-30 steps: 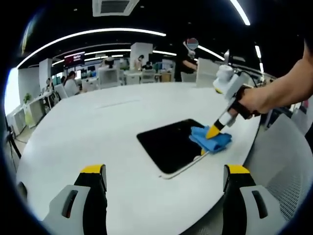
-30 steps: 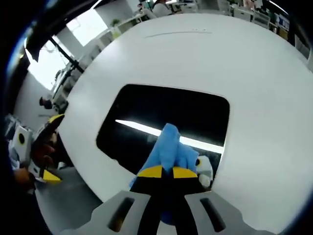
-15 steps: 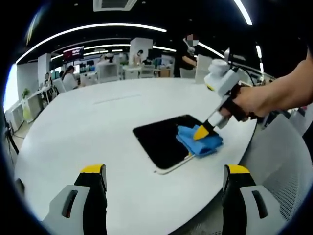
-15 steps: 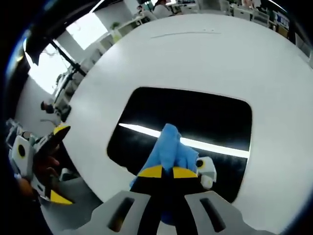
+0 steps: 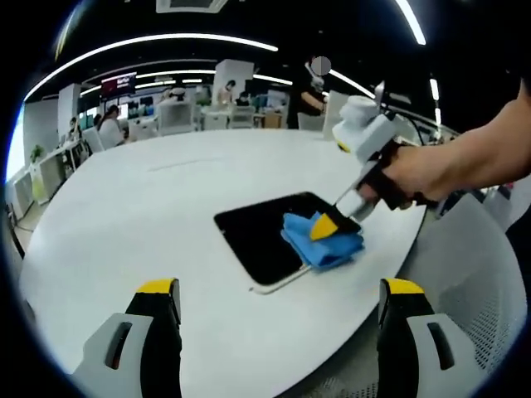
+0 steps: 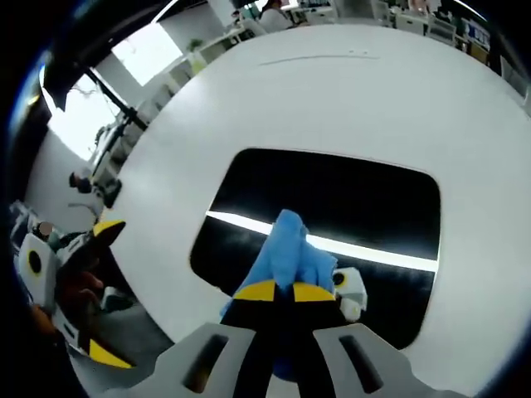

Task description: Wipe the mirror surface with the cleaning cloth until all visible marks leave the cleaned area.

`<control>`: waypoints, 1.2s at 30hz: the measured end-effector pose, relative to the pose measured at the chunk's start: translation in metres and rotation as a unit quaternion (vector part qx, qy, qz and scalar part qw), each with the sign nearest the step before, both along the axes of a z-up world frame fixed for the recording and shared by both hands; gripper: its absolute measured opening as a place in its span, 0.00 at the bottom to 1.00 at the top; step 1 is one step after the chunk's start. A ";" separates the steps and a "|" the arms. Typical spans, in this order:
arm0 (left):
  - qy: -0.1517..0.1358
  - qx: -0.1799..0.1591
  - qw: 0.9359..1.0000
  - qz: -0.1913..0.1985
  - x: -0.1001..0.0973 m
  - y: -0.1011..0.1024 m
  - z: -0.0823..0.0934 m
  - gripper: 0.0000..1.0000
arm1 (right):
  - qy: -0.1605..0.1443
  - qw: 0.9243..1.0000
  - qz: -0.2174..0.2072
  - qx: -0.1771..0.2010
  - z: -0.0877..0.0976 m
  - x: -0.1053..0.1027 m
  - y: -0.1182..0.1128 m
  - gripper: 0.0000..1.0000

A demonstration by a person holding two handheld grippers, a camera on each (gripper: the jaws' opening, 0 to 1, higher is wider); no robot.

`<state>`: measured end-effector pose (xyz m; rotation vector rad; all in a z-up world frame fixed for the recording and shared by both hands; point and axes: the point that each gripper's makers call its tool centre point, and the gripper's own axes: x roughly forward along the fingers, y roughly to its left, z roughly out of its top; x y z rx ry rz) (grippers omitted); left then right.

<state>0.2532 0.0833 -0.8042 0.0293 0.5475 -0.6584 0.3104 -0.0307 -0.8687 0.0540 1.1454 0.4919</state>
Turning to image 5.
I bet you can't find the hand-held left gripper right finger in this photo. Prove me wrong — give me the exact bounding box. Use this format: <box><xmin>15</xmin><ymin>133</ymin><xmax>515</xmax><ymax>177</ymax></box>
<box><xmin>376</xmin><ymin>277</ymin><xmax>486</xmax><ymax>398</ymax></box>

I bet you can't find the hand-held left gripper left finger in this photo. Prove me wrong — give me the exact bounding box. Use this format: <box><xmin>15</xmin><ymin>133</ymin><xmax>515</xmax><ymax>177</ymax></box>
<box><xmin>72</xmin><ymin>277</ymin><xmax>183</xmax><ymax>398</ymax></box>

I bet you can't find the blue cleaning cloth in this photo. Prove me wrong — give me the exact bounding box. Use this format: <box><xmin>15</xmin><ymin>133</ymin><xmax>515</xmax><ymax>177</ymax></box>
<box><xmin>280</xmin><ymin>210</ymin><xmax>367</xmax><ymax>274</ymax></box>

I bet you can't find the black tablet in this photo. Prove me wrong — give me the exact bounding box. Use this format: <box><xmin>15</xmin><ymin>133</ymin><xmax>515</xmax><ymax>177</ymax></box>
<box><xmin>213</xmin><ymin>191</ymin><xmax>319</xmax><ymax>296</ymax></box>

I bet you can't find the person's right hand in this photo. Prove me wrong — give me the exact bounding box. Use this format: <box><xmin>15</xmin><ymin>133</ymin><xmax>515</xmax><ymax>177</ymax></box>
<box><xmin>388</xmin><ymin>142</ymin><xmax>450</xmax><ymax>201</ymax></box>

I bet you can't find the grey mesh chair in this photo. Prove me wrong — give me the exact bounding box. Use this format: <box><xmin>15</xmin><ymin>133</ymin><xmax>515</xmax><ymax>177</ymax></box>
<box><xmin>396</xmin><ymin>192</ymin><xmax>522</xmax><ymax>398</ymax></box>

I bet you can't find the straight ceiling light strip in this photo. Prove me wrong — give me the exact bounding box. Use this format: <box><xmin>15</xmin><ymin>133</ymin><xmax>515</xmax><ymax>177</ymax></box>
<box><xmin>393</xmin><ymin>0</ymin><xmax>428</xmax><ymax>46</ymax></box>

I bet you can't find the white mesh office chair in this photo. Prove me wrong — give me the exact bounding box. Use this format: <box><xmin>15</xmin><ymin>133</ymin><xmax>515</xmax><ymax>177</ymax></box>
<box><xmin>157</xmin><ymin>99</ymin><xmax>197</xmax><ymax>136</ymax></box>
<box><xmin>84</xmin><ymin>125</ymin><xmax>105</xmax><ymax>155</ymax></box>
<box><xmin>229</xmin><ymin>104</ymin><xmax>256</xmax><ymax>130</ymax></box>

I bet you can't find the white low cabinet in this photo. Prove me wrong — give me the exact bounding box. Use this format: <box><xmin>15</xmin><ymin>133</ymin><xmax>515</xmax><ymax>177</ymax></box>
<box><xmin>12</xmin><ymin>147</ymin><xmax>90</xmax><ymax>208</ymax></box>

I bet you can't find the ceiling air conditioner vent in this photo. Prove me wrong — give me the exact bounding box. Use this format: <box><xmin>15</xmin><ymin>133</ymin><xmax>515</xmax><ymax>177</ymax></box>
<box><xmin>155</xmin><ymin>0</ymin><xmax>228</xmax><ymax>14</ymax></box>

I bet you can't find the long curved ceiling light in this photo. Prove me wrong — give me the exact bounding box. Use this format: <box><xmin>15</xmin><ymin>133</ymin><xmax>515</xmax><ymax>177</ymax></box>
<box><xmin>22</xmin><ymin>34</ymin><xmax>280</xmax><ymax>103</ymax></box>

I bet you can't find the black cable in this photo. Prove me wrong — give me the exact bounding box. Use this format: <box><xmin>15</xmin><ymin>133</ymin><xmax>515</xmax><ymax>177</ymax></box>
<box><xmin>387</xmin><ymin>105</ymin><xmax>431</xmax><ymax>146</ymax></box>

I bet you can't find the dark wall screen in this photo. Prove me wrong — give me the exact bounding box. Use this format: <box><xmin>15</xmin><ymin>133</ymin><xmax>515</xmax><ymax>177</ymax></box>
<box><xmin>100</xmin><ymin>71</ymin><xmax>139</xmax><ymax>98</ymax></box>

